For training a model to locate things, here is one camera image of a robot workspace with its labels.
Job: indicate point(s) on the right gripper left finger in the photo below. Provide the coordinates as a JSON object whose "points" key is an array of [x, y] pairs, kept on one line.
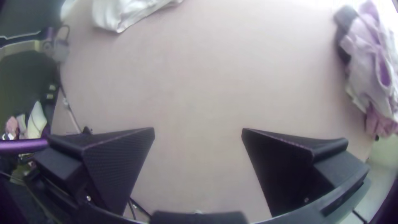
{"points": [[115, 161]]}

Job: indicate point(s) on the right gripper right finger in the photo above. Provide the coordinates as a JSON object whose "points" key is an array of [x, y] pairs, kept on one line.
{"points": [[280, 168]]}

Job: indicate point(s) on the white t-shirt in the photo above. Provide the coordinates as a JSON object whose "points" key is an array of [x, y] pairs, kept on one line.
{"points": [[124, 12]]}

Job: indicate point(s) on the person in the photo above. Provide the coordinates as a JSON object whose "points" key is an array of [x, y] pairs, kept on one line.
{"points": [[31, 121]]}

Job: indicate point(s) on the pile of folded clothes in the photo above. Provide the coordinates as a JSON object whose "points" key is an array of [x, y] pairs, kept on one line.
{"points": [[367, 62]]}

